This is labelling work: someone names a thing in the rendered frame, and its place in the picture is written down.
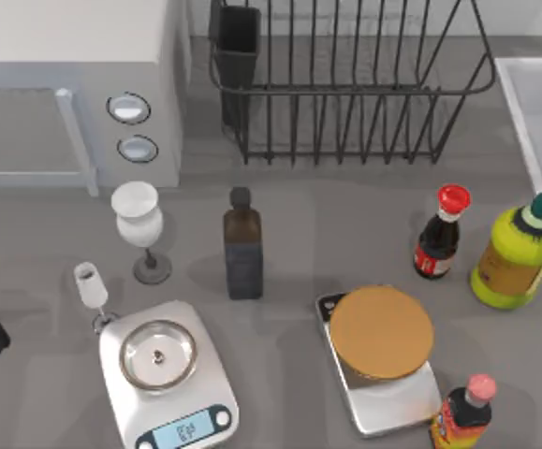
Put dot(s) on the dark square glass bottle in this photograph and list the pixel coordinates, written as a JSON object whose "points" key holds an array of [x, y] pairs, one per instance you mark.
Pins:
{"points": [[243, 252]]}

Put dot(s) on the large white goblet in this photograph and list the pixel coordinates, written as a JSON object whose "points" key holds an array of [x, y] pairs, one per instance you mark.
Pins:
{"points": [[139, 220]]}

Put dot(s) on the small microwave knob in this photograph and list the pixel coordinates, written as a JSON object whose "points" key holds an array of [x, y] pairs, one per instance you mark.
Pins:
{"points": [[137, 149]]}

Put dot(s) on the silver scale with wooden plate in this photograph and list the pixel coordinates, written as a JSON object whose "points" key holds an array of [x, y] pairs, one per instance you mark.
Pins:
{"points": [[383, 346]]}

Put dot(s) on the red capped dark sauce bottle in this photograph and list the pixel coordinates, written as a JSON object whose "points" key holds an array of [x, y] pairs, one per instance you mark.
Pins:
{"points": [[439, 238]]}

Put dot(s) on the black cutlery holder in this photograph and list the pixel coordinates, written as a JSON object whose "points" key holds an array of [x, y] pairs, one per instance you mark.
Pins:
{"points": [[237, 47]]}

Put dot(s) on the silver scale with round pan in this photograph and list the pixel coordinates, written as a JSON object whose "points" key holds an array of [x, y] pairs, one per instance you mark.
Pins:
{"points": [[167, 374]]}

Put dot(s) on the large microwave knob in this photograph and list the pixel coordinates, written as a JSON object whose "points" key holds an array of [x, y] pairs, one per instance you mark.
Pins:
{"points": [[128, 108]]}

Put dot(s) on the small clear wine glass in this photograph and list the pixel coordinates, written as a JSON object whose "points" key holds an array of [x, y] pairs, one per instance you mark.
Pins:
{"points": [[92, 292]]}

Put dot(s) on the yellow green bottle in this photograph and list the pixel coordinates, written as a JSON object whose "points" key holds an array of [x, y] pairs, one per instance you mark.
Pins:
{"points": [[516, 257]]}

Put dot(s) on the pink capped sauce bottle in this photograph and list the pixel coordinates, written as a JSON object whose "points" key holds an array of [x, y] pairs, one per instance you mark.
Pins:
{"points": [[462, 416]]}

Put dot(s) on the pale microwave oven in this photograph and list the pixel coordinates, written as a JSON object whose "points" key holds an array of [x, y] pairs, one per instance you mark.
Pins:
{"points": [[27, 61]]}

